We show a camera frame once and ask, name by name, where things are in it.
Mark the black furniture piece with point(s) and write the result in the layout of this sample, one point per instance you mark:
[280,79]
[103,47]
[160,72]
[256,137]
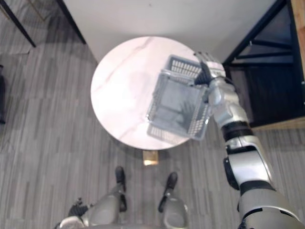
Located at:
[2,95]

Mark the dark robot foot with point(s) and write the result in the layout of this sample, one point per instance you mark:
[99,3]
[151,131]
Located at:
[119,176]
[172,180]

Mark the grey plastic shopping basket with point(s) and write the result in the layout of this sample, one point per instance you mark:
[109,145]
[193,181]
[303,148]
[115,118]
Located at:
[174,95]

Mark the dark robot right foot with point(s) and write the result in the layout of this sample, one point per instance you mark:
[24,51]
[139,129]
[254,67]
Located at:
[172,180]

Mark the black metal frame leg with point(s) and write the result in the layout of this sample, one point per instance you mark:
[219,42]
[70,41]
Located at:
[23,33]

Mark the black framed wooden rack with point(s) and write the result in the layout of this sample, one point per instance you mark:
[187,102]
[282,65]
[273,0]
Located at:
[262,58]

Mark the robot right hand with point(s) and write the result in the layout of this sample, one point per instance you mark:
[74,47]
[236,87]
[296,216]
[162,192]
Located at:
[214,69]

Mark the brass table base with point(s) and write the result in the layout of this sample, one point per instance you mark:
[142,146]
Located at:
[150,158]

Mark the silver robot right leg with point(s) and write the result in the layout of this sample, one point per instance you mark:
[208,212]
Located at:
[175,210]

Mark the dark robot left foot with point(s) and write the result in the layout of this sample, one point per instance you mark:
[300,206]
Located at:
[119,176]

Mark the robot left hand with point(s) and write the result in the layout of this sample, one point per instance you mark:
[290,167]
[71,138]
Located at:
[77,208]

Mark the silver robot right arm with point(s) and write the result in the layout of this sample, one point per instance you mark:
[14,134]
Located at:
[252,167]

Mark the round white marble table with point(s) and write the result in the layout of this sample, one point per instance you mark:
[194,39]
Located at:
[119,95]

